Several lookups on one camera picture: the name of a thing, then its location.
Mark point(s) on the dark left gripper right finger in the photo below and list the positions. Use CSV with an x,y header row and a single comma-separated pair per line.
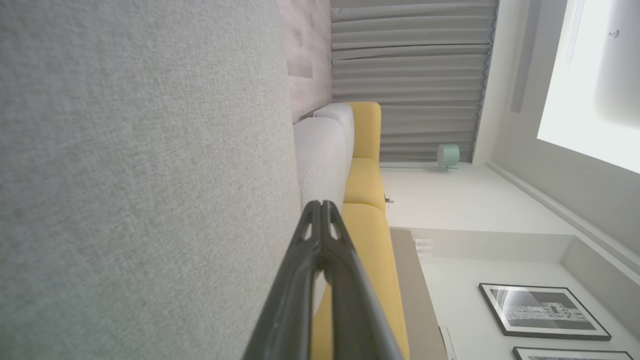
x,y
355,320

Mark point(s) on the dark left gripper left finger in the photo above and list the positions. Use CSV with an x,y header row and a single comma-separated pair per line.
x,y
295,300

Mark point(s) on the yellow sofa backrest cushion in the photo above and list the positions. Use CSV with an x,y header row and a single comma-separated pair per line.
x,y
365,130
365,182
375,260

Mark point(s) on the beige sofa side panel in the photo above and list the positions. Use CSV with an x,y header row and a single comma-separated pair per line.
x,y
415,300

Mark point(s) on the grey sofa seat cushion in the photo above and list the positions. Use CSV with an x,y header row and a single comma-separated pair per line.
x,y
345,120
320,160

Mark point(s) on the large black framed picture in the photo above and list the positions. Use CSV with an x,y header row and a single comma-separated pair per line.
x,y
542,310

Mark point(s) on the mint green round lamp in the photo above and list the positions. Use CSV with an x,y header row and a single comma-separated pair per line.
x,y
448,155

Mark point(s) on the large grey sofa seat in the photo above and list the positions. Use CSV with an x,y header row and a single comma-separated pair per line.
x,y
125,175

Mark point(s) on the grey pleated curtain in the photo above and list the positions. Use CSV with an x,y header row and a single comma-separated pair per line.
x,y
410,75

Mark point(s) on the small round ceiling sensor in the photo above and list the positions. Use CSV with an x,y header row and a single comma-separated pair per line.
x,y
614,34

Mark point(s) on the white wall vent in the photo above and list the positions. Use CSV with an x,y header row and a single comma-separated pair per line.
x,y
424,250

